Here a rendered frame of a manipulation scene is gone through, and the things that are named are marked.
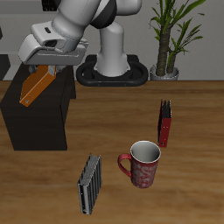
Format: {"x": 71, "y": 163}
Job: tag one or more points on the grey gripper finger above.
{"x": 52, "y": 70}
{"x": 33, "y": 68}

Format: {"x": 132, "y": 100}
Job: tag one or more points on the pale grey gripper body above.
{"x": 52, "y": 57}

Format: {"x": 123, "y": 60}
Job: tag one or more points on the orange book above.
{"x": 36, "y": 86}

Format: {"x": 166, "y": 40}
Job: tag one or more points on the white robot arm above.
{"x": 78, "y": 20}

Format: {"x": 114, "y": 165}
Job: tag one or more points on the grey and black book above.
{"x": 90, "y": 183}

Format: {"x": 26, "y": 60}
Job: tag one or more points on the red book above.
{"x": 165, "y": 128}

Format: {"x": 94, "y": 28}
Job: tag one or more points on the black background block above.
{"x": 4, "y": 67}

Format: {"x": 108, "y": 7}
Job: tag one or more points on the dark wooden cabinet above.
{"x": 38, "y": 122}

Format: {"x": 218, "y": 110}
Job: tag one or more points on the green pot plant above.
{"x": 163, "y": 43}

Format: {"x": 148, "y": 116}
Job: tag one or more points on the red patterned mug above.
{"x": 143, "y": 172}

